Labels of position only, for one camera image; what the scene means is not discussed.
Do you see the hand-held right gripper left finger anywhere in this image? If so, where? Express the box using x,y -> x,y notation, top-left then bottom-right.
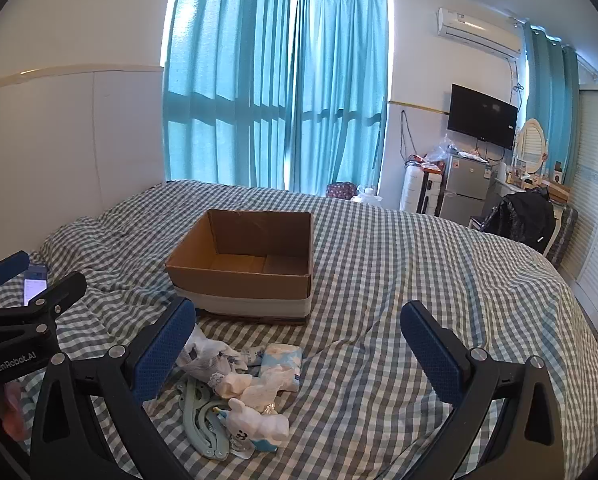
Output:
26,296 -> 197,480

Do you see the small blue and white packet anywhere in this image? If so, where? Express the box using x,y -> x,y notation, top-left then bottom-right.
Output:
239,345 -> 267,368

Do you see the white tissue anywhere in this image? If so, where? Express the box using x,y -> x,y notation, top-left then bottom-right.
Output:
211,365 -> 292,406

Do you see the white oval mirror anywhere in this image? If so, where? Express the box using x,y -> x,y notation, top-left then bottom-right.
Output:
516,118 -> 549,176

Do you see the white louvered wardrobe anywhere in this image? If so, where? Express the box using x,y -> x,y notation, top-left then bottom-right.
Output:
559,82 -> 598,331

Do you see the dark floral bag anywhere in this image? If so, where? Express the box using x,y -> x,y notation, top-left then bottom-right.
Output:
326,181 -> 358,200

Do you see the black jacket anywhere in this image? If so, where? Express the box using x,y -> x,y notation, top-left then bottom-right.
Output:
489,187 -> 557,253

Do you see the silver fridge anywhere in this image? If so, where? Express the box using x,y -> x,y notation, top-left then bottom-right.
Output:
439,152 -> 497,226

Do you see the blue and white tissue packet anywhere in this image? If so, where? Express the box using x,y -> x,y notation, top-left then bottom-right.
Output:
259,342 -> 304,391

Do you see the black wall television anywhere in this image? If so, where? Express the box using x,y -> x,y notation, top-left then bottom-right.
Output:
447,83 -> 519,151

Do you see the white headboard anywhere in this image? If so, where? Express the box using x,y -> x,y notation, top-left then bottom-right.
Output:
0,63 -> 166,266

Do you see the checkered duvet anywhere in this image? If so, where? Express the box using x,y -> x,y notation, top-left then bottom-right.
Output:
0,180 -> 598,480

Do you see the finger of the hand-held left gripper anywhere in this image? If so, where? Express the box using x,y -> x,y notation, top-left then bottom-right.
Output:
0,271 -> 88,335
0,251 -> 30,308

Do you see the white patterned cloth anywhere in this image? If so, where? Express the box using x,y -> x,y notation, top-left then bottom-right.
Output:
176,327 -> 252,386

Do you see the light blue hanger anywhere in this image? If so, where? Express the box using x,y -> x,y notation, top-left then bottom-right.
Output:
176,377 -> 230,461

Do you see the smartphone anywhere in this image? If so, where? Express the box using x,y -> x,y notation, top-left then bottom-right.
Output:
23,263 -> 48,307

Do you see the wide teal curtain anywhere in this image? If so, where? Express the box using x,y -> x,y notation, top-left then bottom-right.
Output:
163,0 -> 295,193

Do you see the white air conditioner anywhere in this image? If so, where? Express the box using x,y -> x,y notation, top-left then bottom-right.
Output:
436,6 -> 525,58

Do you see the narrow teal curtain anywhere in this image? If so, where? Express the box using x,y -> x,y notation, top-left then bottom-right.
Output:
524,22 -> 580,126

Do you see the clear plastic bag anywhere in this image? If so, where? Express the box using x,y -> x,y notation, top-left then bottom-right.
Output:
424,133 -> 460,166

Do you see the person's left hand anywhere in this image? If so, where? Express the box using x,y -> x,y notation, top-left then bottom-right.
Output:
0,379 -> 32,443

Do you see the black and white suitcase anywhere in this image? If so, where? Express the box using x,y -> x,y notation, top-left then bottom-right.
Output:
416,170 -> 445,216

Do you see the cardboard box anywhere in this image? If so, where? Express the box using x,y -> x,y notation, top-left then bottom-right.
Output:
165,209 -> 314,326

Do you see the grey patterned storage bag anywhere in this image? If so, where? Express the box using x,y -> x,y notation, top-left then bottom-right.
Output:
546,203 -> 579,268

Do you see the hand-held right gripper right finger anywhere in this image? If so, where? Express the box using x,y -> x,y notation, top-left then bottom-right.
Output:
400,301 -> 567,480

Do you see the white rabbit figure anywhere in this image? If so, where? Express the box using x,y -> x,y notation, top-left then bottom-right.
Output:
226,397 -> 289,448

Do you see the white plastic bag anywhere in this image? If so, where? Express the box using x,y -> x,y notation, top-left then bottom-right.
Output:
351,185 -> 382,205

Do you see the checkered pillow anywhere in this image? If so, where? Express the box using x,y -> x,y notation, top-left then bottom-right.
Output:
39,216 -> 180,291

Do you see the black wall cable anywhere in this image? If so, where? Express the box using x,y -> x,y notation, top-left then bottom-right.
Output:
399,109 -> 415,166

